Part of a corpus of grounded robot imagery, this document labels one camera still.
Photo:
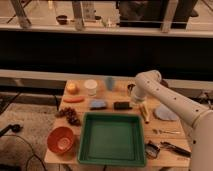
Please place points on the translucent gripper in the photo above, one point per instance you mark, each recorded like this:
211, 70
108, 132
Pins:
135, 102

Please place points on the black eraser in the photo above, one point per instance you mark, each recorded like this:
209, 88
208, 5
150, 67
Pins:
122, 106

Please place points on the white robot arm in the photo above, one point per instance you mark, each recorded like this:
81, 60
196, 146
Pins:
197, 116

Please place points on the small metal cup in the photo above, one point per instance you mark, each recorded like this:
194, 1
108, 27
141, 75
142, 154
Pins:
130, 88

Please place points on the light blue plate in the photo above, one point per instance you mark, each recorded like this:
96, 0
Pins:
164, 113

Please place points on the light blue cup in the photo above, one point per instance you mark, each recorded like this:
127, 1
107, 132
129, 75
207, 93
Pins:
110, 83

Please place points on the purple bowl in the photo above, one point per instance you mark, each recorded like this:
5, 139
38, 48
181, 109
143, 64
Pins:
164, 83

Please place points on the metal fork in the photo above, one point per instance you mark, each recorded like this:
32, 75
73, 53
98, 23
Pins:
167, 132

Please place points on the blue sponge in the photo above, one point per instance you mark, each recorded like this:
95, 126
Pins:
97, 104

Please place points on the green plastic tray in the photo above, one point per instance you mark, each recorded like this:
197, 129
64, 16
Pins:
112, 139

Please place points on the white cup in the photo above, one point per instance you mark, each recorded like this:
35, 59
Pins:
91, 87

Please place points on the yellow apple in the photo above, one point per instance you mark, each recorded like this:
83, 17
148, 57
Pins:
72, 88

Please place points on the orange carrot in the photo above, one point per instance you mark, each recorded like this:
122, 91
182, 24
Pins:
74, 100

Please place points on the bunch of dark grapes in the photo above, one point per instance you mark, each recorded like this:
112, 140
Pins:
70, 114

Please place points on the orange bowl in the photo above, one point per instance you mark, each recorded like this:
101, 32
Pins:
60, 140

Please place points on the person in background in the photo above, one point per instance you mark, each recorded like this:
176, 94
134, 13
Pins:
132, 10

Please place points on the black handled peeler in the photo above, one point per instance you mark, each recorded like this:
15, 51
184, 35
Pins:
176, 149

